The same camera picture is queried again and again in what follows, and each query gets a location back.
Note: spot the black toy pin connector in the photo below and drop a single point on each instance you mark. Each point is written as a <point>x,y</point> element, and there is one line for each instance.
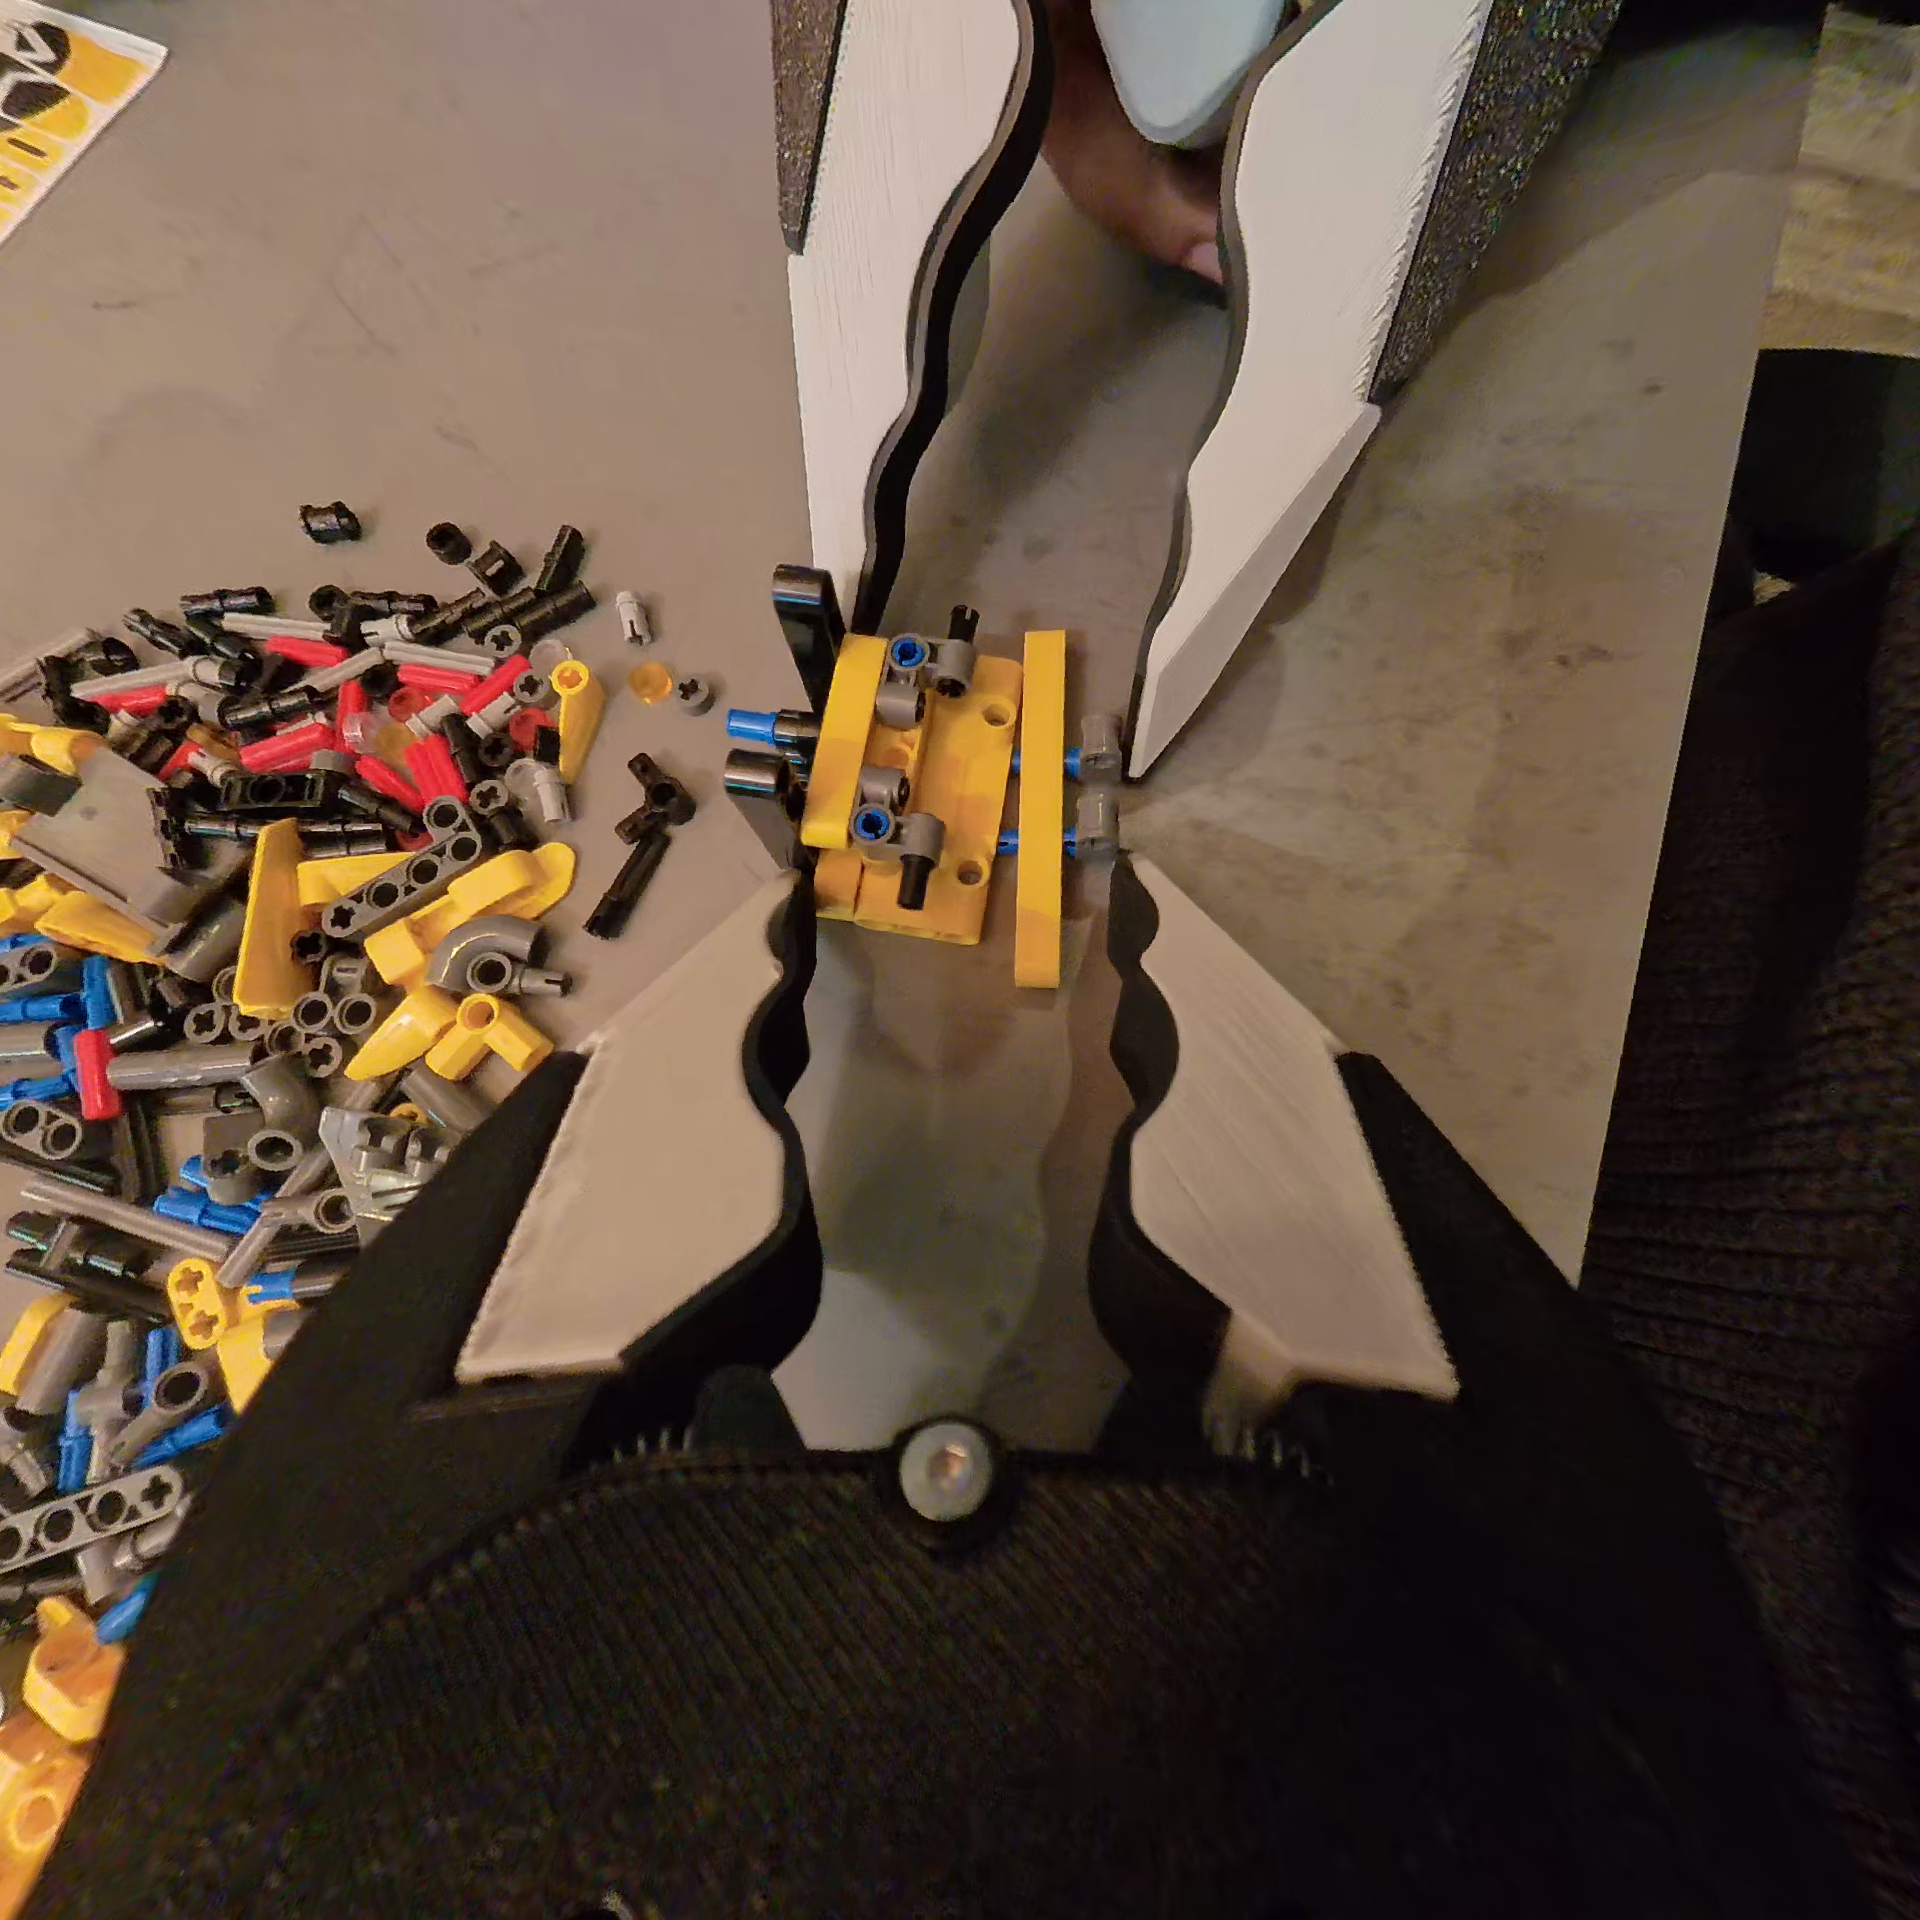
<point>330,523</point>

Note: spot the black chair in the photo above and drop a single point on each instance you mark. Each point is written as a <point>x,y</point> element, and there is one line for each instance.
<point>1830,451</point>

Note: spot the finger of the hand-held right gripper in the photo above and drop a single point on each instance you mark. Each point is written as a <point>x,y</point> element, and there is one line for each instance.
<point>1335,226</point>
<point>885,196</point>

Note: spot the black toy angle connector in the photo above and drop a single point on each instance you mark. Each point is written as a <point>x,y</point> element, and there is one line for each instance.
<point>653,810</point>

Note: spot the yellow printed instruction sheet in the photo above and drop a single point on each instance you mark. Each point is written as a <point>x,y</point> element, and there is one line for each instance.
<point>77,106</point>

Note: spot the yellow toy beam with pins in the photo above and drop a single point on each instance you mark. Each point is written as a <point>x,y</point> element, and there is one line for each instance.
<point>1040,839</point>

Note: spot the clear orange round stud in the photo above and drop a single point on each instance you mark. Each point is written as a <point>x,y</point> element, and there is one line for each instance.
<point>647,684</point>

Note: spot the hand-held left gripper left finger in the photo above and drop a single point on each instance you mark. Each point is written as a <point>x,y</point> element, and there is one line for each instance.
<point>630,1214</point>

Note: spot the person's dark knit sweater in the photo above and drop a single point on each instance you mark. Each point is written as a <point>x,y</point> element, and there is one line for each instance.
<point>1770,1202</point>

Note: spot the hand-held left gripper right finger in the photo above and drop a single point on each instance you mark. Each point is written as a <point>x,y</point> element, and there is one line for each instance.
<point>1275,1202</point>

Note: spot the yellow toy brick frame assembly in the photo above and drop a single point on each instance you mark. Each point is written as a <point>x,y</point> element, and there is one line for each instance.
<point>960,780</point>

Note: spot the dark grey round stud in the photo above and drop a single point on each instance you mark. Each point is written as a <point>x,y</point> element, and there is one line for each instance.
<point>693,696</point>

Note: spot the person's right hand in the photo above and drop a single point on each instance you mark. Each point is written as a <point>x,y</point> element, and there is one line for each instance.
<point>1125,196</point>

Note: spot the pile of toy building parts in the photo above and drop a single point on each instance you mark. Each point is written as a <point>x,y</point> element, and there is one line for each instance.
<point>224,902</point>

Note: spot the light grey toy pin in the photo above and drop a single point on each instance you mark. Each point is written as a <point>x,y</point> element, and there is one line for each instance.
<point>632,615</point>

